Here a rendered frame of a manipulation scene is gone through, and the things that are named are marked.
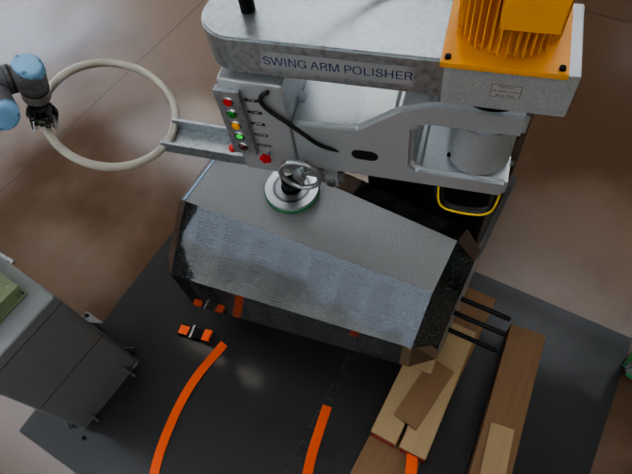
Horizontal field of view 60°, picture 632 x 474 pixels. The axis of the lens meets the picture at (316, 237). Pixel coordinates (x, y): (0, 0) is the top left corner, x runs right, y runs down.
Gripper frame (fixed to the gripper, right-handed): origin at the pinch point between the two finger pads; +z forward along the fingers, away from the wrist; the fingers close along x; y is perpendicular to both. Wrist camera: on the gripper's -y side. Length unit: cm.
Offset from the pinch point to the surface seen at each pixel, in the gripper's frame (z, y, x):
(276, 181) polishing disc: -1, 33, 81
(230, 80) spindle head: -63, 31, 54
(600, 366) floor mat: 23, 133, 221
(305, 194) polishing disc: -6, 42, 89
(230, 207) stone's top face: 10, 36, 63
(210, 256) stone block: 26, 50, 54
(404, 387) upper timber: 35, 119, 126
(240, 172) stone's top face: 11, 21, 70
